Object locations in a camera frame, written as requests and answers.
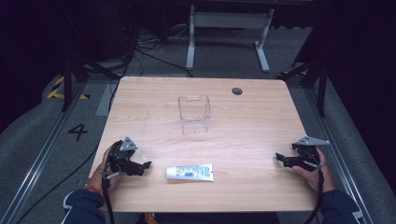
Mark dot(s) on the clear plastic container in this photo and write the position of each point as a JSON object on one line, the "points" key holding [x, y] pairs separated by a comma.
{"points": [[195, 115]]}

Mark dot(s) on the person's right hand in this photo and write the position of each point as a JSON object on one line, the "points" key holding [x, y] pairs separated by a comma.
{"points": [[314, 179]]}

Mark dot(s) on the black tripod stand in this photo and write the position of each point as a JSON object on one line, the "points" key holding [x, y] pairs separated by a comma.
{"points": [[314, 73], [74, 70]]}

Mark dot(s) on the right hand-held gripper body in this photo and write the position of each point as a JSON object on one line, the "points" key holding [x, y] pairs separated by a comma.
{"points": [[306, 154]]}

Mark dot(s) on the grey metal table frame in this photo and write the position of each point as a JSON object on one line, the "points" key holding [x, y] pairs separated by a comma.
{"points": [[230, 20]]}

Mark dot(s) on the white blue toothpaste tube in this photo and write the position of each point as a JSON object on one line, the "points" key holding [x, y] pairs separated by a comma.
{"points": [[190, 172]]}

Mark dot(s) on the person's left hand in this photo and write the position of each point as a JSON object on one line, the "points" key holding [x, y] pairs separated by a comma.
{"points": [[101, 177]]}

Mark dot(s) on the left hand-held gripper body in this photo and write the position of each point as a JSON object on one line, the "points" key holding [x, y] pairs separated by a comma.
{"points": [[120, 157]]}

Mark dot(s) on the grey metal floor rail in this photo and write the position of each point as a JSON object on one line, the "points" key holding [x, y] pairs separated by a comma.
{"points": [[46, 149], [339, 149]]}

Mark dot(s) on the yellow black floor tape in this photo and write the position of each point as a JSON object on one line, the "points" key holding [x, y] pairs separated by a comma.
{"points": [[57, 91]]}

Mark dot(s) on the wooden table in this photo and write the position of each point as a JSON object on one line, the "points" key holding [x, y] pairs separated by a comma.
{"points": [[243, 133]]}

